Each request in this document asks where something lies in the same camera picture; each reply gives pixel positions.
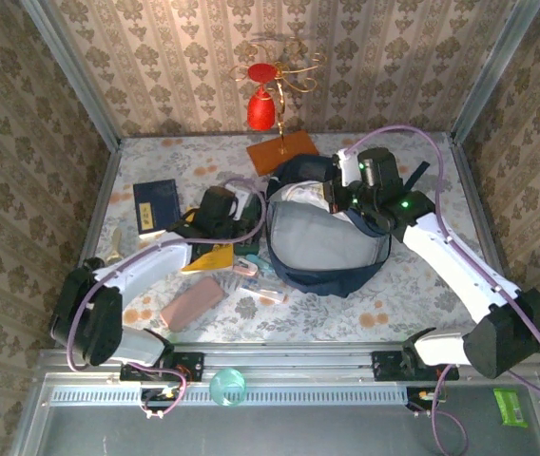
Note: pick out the pink stapler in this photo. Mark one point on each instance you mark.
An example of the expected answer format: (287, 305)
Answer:
(245, 268)

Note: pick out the yellow illustrated book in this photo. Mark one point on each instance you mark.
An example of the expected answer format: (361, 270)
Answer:
(210, 261)

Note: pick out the navy blue backpack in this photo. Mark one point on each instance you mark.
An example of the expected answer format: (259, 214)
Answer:
(317, 242)

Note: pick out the clear pen pack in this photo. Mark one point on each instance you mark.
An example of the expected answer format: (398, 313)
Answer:
(263, 292)

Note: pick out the navy blue book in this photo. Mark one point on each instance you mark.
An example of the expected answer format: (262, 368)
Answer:
(156, 204)

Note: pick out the pink pencil case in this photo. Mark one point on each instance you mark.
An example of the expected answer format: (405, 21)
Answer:
(191, 304)

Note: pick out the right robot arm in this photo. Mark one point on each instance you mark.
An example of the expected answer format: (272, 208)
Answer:
(450, 261)

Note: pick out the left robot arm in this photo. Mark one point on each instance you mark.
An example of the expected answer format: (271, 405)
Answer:
(146, 266)

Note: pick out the red and gold ornament stand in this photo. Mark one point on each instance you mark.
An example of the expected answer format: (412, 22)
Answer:
(282, 152)

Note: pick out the red bell ornament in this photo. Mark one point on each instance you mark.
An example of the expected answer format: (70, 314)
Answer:
(261, 111)

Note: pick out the red round ornament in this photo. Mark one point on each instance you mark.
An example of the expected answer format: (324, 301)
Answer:
(263, 72)

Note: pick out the teal translucent tape roll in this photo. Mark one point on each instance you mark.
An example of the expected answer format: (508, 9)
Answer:
(227, 387)

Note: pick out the green packet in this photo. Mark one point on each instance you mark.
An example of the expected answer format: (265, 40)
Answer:
(510, 408)

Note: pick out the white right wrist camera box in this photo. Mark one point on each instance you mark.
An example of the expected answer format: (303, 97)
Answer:
(346, 166)

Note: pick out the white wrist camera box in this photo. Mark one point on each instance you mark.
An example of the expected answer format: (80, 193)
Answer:
(346, 166)
(244, 202)

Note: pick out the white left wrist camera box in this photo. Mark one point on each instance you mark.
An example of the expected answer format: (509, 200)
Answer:
(244, 202)

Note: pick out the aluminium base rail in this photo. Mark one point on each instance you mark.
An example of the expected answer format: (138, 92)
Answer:
(289, 361)

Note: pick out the aluminium frame post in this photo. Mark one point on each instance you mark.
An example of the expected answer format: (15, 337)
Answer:
(75, 76)
(493, 71)

